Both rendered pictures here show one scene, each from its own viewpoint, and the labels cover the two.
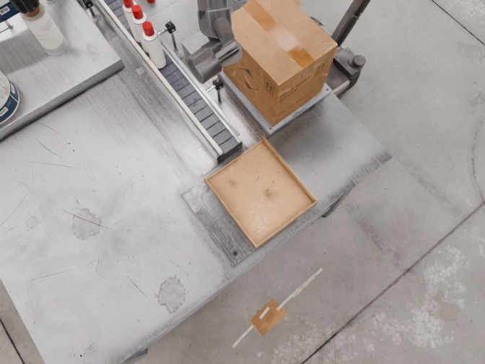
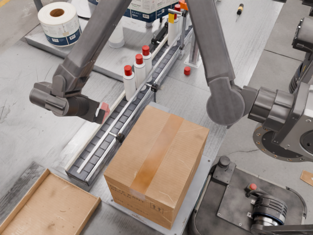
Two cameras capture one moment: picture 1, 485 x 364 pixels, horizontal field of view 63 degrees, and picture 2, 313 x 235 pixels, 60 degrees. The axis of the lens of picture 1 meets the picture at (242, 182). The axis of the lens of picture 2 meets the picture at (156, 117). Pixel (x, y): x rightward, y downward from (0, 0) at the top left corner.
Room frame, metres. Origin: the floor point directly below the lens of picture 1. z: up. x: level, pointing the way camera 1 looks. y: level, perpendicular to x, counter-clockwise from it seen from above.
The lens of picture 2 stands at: (0.66, -0.48, 1.91)
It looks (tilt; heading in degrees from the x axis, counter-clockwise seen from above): 55 degrees down; 64
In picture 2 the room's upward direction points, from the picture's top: straight up
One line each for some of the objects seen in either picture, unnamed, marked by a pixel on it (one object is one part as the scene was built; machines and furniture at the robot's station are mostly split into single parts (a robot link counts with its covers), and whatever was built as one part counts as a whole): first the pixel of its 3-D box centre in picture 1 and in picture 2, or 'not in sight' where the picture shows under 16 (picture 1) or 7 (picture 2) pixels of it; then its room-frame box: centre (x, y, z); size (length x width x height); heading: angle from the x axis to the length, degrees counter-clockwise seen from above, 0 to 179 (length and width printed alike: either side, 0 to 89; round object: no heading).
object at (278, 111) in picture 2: not in sight; (273, 109); (1.02, -0.29, 1.45); 0.09 x 0.08 x 0.12; 37
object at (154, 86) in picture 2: (167, 38); (150, 92); (1.00, 0.28, 0.91); 0.07 x 0.03 x 0.16; 126
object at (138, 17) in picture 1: (143, 29); (139, 72); (0.98, 0.35, 0.98); 0.05 x 0.05 x 0.20
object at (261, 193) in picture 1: (259, 190); (49, 217); (0.41, -0.06, 0.85); 0.30 x 0.26 x 0.04; 36
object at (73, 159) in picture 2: (138, 47); (134, 79); (0.96, 0.39, 0.90); 1.07 x 0.01 x 0.02; 36
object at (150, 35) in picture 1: (154, 45); (129, 83); (0.91, 0.31, 0.98); 0.05 x 0.05 x 0.20
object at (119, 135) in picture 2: (213, 94); (116, 141); (0.76, 0.10, 0.91); 0.07 x 0.03 x 0.16; 126
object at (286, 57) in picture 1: (274, 59); (159, 167); (0.85, -0.11, 0.99); 0.30 x 0.24 x 0.27; 38
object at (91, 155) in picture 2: (151, 28); (147, 78); (1.01, 0.33, 0.95); 1.07 x 0.01 x 0.01; 36
